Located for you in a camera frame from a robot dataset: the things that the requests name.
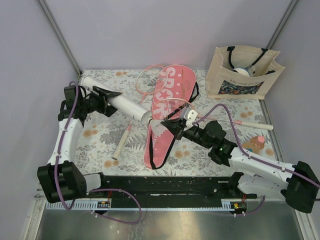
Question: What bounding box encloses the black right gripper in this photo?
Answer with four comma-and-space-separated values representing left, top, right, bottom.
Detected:
160, 117, 212, 149

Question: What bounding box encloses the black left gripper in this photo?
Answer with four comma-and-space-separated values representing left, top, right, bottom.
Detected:
80, 86, 122, 117

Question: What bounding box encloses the white shuttlecock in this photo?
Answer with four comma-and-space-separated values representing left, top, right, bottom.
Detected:
148, 118, 167, 136

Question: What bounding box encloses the white shuttlecock tube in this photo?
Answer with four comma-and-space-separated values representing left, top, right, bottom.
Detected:
80, 76, 152, 125

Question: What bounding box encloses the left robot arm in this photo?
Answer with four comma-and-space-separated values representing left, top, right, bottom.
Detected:
37, 83, 120, 204

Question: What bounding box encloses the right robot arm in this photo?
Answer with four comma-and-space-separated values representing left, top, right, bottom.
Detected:
160, 119, 320, 214

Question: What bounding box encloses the floral table cloth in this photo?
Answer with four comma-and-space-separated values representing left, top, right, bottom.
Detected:
54, 68, 285, 177

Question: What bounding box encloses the pink racket near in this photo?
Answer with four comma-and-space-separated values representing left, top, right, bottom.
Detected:
151, 97, 274, 131

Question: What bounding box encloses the pink racket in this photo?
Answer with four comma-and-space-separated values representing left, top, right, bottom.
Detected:
151, 97, 274, 131
111, 64, 169, 161

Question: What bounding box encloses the pink racket bag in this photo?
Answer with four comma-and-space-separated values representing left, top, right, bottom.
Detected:
143, 64, 199, 170

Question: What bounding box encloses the pink racket far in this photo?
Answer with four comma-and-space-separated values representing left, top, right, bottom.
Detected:
111, 64, 169, 161

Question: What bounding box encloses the pink capped bottle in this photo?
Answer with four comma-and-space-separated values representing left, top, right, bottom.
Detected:
241, 135, 265, 154

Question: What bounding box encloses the beige canvas tote bag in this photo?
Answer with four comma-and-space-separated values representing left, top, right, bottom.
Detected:
205, 45, 285, 100

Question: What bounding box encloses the water bottle in tote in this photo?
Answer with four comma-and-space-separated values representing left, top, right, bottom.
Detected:
233, 65, 256, 78

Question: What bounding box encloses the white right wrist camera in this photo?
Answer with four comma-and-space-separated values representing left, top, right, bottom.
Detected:
183, 108, 198, 128

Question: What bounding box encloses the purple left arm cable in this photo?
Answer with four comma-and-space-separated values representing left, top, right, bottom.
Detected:
56, 80, 143, 225

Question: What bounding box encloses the white slotted cable duct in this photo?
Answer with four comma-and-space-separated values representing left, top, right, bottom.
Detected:
46, 198, 232, 210

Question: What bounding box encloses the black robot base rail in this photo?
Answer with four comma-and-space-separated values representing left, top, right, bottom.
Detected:
80, 173, 257, 204

